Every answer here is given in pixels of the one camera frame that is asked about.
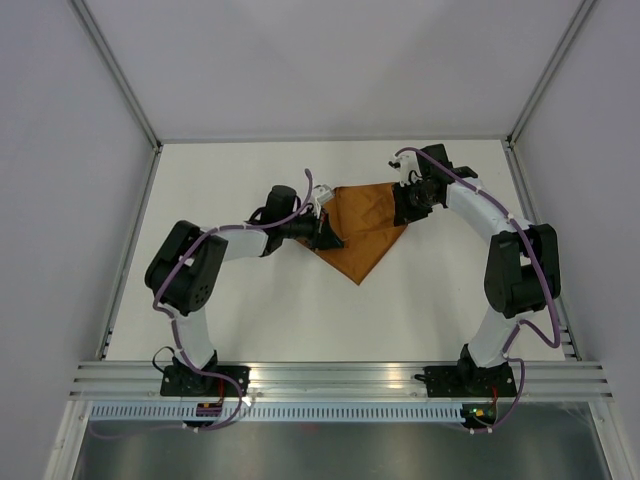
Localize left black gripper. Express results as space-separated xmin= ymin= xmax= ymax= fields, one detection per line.
xmin=281 ymin=206 xmax=344 ymax=252

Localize brown cloth napkin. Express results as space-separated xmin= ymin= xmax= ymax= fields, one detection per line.
xmin=313 ymin=183 xmax=406 ymax=285

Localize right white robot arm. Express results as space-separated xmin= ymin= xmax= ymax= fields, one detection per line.
xmin=389 ymin=144 xmax=561 ymax=395

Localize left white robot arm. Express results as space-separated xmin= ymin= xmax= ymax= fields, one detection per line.
xmin=144 ymin=185 xmax=344 ymax=396

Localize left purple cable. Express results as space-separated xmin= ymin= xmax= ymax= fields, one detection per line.
xmin=87 ymin=169 xmax=316 ymax=441

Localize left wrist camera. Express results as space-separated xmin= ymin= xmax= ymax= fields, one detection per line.
xmin=309 ymin=184 xmax=334 ymax=218

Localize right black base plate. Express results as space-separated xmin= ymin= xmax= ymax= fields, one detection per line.
xmin=413 ymin=365 xmax=517 ymax=399

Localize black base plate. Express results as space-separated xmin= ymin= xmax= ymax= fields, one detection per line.
xmin=160 ymin=363 xmax=250 ymax=398
xmin=413 ymin=365 xmax=517 ymax=399

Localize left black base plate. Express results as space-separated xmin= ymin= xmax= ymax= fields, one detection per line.
xmin=160 ymin=363 xmax=250 ymax=398

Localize aluminium mounting rail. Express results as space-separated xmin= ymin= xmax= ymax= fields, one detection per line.
xmin=68 ymin=361 xmax=613 ymax=403

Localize right aluminium frame post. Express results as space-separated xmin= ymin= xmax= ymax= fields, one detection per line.
xmin=504 ymin=0 xmax=601 ymax=149

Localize aluminium frame post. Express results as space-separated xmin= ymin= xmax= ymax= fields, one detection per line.
xmin=67 ymin=0 xmax=164 ymax=154
xmin=504 ymin=0 xmax=601 ymax=149

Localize left aluminium frame post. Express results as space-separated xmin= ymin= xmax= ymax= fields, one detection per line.
xmin=67 ymin=0 xmax=164 ymax=154

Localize white slotted cable duct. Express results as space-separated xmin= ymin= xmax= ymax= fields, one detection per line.
xmin=89 ymin=401 xmax=465 ymax=423

